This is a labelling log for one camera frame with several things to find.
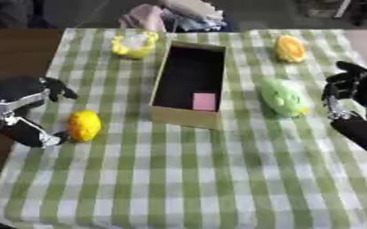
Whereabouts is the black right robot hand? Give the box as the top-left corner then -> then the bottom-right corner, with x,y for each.
320,60 -> 367,154

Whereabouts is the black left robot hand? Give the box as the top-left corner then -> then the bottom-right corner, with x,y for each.
0,75 -> 81,148

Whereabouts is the tan cardboard box black inside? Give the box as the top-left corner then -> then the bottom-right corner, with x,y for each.
147,39 -> 229,130

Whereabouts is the green soft toy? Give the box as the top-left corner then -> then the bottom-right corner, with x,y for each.
257,76 -> 312,118

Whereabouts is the orange yellow toy fruit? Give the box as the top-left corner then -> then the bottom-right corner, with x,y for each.
272,34 -> 308,64

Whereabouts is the yellow round toy fruit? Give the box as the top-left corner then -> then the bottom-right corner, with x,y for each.
65,109 -> 104,142

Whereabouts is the yellow and white soft toy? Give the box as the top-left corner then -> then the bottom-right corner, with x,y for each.
109,31 -> 160,59

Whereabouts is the pink card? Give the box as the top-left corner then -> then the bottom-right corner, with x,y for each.
191,92 -> 218,112

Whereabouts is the pile of clothes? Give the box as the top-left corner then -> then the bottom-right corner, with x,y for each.
119,0 -> 229,33

